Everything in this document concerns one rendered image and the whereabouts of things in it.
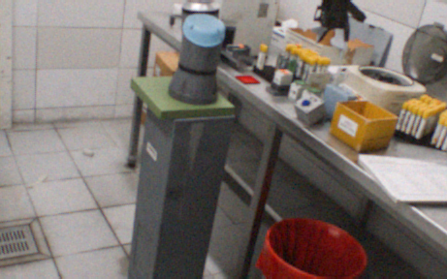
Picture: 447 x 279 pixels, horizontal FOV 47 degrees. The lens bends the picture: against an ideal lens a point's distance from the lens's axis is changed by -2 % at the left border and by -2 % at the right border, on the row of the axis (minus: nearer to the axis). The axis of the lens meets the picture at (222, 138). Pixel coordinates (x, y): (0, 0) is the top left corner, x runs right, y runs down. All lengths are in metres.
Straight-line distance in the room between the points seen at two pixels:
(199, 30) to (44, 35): 1.88
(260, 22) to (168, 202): 0.90
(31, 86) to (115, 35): 0.60
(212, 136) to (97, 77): 1.94
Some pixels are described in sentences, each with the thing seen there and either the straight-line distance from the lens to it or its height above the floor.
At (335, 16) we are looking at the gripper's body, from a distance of 1.66.
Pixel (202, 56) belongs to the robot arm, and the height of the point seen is 1.04.
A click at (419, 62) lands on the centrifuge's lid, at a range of 2.06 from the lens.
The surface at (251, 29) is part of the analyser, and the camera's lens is 2.14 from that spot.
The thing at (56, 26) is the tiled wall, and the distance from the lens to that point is 3.23.
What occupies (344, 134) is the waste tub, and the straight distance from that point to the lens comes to 1.54.
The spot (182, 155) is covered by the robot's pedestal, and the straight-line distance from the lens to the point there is 1.52.
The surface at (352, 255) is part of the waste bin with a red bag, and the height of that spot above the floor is 0.40.
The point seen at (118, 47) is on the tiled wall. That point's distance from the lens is 3.38.
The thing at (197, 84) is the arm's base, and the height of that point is 0.96.
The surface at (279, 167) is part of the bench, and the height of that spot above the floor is 0.27.
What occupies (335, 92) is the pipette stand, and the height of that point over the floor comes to 0.96.
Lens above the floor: 1.46
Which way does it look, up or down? 25 degrees down
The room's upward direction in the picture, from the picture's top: 11 degrees clockwise
